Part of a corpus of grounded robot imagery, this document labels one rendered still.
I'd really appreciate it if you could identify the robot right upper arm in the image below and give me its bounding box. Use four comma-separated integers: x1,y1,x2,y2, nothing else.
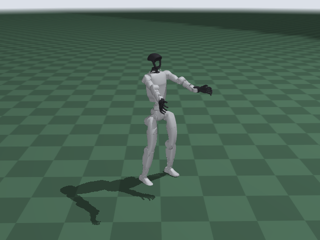
142,74,159,90

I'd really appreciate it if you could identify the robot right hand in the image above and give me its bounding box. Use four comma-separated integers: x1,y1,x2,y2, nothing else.
158,98,168,114

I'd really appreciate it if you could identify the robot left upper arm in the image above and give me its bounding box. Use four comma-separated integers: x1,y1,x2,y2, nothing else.
163,70,185,85

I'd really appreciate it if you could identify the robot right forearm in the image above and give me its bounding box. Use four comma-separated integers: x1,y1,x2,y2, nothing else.
150,85,165,103

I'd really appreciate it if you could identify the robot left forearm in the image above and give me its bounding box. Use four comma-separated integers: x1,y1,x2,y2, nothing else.
182,79,198,93

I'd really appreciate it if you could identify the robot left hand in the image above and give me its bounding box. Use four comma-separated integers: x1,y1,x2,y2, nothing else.
193,85,213,96

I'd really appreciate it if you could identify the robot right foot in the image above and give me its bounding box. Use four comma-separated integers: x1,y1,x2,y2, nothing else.
139,174,153,186

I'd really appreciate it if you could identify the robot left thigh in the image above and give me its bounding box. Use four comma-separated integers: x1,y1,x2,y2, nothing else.
164,111,177,149

